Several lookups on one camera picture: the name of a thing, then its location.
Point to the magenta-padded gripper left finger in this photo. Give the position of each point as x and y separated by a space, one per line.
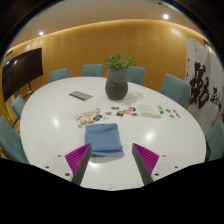
78 159

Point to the red round sticker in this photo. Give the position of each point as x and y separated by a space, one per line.
134 114

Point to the flat white box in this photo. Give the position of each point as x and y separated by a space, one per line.
149 110

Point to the blue towel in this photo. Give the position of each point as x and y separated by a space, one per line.
103 140

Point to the teal upholstered chairs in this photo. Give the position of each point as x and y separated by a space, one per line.
175 88

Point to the grey rectangular table panel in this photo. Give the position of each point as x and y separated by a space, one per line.
80 95

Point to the orange and black square sticker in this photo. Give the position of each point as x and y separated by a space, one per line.
120 113

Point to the white sheet of colourful stickers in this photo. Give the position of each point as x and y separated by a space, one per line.
88 118

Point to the green plant in grey pot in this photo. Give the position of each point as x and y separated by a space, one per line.
116 85

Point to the round ceiling lights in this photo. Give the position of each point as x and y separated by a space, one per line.
165 16

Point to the pink round sticker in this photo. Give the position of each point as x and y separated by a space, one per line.
126 111

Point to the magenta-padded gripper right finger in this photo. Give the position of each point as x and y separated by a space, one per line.
146 160

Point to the dark rectangular sticker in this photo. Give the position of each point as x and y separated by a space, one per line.
115 108

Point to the black television screen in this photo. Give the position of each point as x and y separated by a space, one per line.
21 71

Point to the blue and orange round sticker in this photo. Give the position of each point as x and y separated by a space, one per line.
132 109

